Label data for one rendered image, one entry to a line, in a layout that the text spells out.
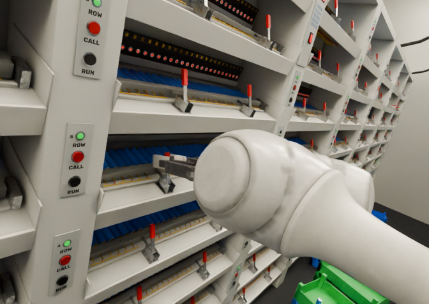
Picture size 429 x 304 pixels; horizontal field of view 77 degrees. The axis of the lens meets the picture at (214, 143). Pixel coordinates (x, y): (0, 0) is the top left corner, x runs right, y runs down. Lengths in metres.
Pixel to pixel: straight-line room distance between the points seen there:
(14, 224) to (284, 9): 0.90
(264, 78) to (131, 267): 0.70
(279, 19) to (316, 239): 0.83
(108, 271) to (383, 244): 0.58
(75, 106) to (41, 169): 0.10
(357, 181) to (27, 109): 0.44
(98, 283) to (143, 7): 0.55
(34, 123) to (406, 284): 0.45
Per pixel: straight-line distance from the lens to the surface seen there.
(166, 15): 0.52
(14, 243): 0.52
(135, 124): 0.52
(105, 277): 0.70
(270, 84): 0.97
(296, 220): 0.25
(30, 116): 0.44
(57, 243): 0.54
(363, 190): 0.40
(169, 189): 0.66
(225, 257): 1.15
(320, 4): 1.02
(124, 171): 0.63
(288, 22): 0.99
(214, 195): 0.24
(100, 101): 0.46
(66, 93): 0.44
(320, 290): 1.57
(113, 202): 0.58
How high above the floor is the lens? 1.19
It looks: 14 degrees down
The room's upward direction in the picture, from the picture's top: 14 degrees clockwise
